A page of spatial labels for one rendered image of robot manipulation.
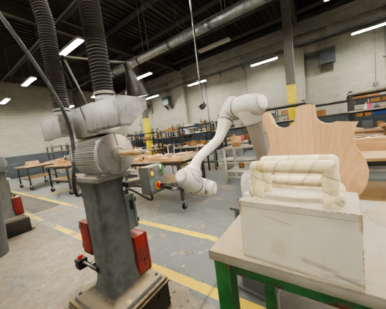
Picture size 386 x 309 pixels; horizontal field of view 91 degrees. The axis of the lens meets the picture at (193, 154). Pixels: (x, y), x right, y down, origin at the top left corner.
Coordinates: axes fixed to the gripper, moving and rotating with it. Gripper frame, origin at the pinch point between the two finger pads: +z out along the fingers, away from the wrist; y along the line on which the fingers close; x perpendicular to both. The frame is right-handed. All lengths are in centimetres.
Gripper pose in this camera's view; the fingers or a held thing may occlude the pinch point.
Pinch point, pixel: (164, 185)
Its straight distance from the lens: 138.9
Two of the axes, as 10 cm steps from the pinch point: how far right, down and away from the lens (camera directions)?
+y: 5.5, -1.6, 8.2
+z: -8.2, 0.5, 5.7
